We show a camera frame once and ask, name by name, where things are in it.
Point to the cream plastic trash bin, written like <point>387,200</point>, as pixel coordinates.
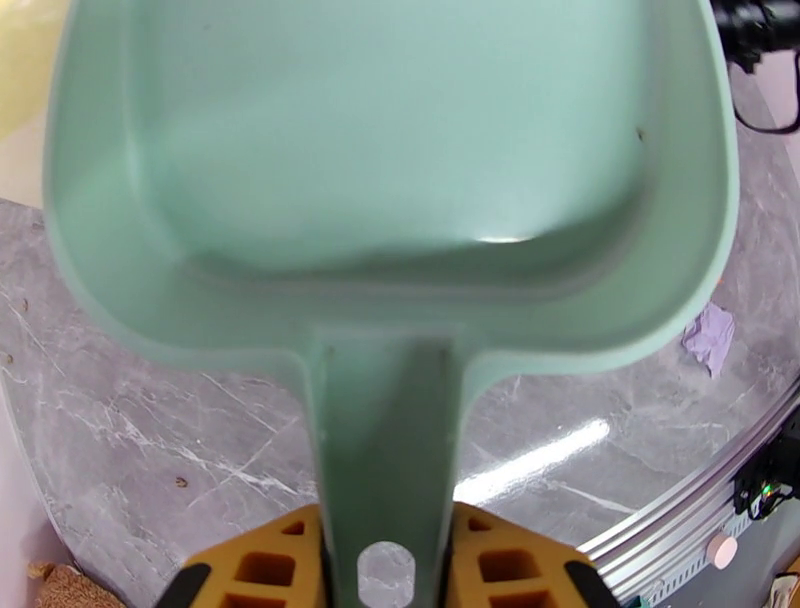
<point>19,175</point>

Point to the aluminium rail frame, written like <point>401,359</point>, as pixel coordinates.
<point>675,525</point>

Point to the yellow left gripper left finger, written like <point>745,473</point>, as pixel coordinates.
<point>262,569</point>

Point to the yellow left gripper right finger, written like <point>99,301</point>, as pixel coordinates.
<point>512,562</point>

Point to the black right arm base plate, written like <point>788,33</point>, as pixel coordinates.
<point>778,456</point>

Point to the green plastic dustpan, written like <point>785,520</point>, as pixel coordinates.
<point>400,156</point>

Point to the purple crumpled paper scrap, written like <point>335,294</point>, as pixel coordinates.
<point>709,337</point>

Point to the brown plush dog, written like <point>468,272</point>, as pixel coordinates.
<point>69,590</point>

